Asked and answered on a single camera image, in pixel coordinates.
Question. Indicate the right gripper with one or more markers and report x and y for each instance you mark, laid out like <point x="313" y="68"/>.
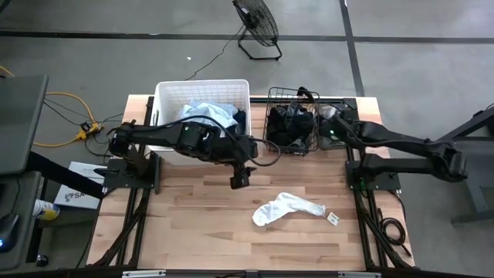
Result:
<point x="332" y="135"/>

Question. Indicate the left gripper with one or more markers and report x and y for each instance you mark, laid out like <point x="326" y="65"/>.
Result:
<point x="241" y="148"/>

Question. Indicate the black knit beanie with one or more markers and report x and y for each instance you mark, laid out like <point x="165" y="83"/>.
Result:
<point x="306" y="123"/>

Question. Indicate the navy dotted cloth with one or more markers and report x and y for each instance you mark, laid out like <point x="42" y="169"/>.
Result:
<point x="240" y="117"/>

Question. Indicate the sage grey long sock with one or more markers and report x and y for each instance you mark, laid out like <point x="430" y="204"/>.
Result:
<point x="296" y="144"/>

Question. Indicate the black shirt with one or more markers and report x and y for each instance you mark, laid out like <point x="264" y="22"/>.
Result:
<point x="278" y="127"/>

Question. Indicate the light blue patterned cloth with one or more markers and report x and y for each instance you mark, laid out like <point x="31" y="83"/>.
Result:
<point x="208" y="112"/>

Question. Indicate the white sock black logo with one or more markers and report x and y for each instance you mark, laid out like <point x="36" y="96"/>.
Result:
<point x="285" y="204"/>

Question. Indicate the white paper tag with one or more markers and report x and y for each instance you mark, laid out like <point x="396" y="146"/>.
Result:
<point x="333" y="219"/>

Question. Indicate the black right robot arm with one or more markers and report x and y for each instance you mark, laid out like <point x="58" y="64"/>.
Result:
<point x="405" y="141"/>

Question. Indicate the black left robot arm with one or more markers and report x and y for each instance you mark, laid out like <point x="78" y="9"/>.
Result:
<point x="154" y="135"/>

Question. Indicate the grey felt storage bin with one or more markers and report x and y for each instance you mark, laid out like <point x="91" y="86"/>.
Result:
<point x="337" y="146"/>

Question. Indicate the white plastic laundry basket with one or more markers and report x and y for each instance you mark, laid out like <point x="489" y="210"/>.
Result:
<point x="200" y="90"/>

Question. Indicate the black floor fan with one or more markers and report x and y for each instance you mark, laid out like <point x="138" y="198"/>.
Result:
<point x="256" y="21"/>

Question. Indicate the yellow power splitter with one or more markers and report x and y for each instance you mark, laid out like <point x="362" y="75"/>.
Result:
<point x="86" y="129"/>

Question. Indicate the black diagonal bar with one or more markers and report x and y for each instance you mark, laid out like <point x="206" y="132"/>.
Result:
<point x="65" y="175"/>

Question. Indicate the yellow white can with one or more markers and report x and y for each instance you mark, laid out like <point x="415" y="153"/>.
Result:
<point x="46" y="209"/>

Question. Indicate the grey side desk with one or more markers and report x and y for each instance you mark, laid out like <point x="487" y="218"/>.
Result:
<point x="23" y="185"/>

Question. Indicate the dark grey monitor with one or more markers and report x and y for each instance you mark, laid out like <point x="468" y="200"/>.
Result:
<point x="19" y="123"/>

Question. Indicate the black round caster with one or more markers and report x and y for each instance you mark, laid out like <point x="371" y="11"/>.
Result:
<point x="42" y="260"/>

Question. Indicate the black computer mouse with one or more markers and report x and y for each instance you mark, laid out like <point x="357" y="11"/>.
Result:
<point x="7" y="231"/>

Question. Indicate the silver metal bracket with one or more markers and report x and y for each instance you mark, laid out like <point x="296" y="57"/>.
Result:
<point x="359" y="275"/>
<point x="143" y="274"/>

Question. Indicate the grey metal table frame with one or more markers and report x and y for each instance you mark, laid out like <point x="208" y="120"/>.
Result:
<point x="478" y="181"/>

